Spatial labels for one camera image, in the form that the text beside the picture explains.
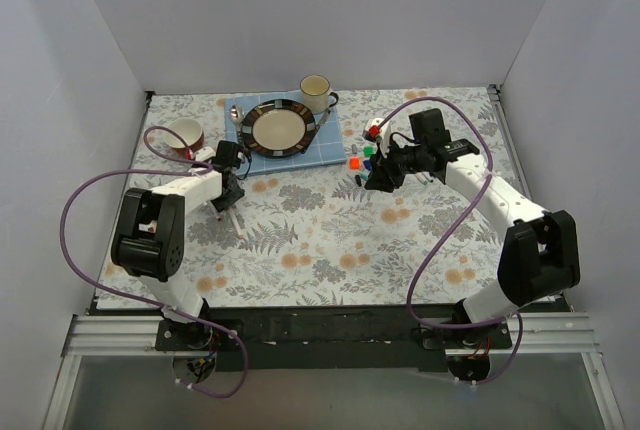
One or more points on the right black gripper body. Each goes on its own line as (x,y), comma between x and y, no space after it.
(382,170)

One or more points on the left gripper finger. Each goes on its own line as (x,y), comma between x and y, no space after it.
(234,194)
(220,204)

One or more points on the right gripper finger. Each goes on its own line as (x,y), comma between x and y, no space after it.
(397,178)
(378,178)

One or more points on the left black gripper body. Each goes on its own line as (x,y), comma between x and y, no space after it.
(228,195)

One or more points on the red white pen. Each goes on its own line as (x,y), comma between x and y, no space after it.
(215,212)

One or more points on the green highlighter cap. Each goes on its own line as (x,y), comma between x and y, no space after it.
(369,151)

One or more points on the pink pen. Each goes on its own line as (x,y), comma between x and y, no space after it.
(237,227)

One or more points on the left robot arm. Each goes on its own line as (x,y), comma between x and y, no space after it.
(150,232)

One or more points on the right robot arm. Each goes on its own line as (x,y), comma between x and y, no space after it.
(539,256)

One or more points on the red bowl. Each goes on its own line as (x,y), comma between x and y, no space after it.
(191,133)

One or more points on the metal spoon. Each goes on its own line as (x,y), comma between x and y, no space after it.
(236,114)

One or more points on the dark rimmed plate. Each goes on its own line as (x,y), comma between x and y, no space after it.
(279,128)

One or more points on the metal knife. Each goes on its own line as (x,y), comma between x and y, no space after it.
(324,117)

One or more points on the cream enamel mug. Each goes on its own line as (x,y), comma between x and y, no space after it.
(317,95)

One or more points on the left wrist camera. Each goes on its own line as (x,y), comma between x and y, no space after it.
(204,155)

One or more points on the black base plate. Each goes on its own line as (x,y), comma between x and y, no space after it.
(322,337)

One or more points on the aluminium frame rail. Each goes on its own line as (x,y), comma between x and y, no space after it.
(121,335)

